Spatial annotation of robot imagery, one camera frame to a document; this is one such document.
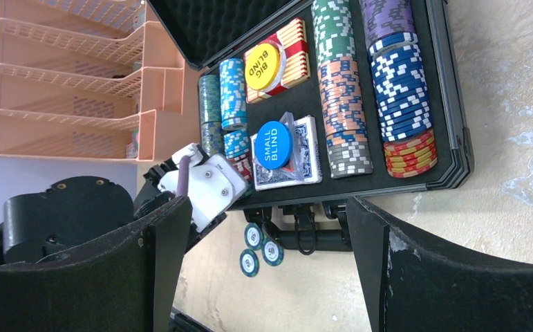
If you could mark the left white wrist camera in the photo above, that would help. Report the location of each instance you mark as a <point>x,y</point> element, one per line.
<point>213,184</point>

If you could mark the blue round dealer button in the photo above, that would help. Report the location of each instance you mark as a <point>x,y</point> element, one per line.
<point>273,145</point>

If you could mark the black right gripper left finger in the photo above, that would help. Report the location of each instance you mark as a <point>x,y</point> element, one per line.
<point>124,280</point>

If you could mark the green fifty chip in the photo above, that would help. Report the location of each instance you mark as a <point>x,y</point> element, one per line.
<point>249,263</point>
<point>272,253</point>
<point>253,236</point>

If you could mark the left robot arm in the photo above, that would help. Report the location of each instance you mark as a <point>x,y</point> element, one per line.
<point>69,213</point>

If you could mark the orange card deck in case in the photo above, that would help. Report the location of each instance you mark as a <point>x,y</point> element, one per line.
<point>294,68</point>

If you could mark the green box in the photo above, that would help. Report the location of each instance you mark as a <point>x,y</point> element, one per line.
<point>132,148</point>

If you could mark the orange plastic file organizer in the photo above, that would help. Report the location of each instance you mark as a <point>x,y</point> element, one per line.
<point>77,78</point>

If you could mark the black poker chip case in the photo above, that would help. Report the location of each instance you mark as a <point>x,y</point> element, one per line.
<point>341,96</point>

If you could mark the blue playing card deck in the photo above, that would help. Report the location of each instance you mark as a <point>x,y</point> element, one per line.
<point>265,179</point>

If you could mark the yellow big blind button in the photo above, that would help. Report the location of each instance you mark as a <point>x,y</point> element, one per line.
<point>262,66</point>

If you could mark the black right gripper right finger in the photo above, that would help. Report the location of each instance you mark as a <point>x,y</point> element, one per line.
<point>413,280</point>

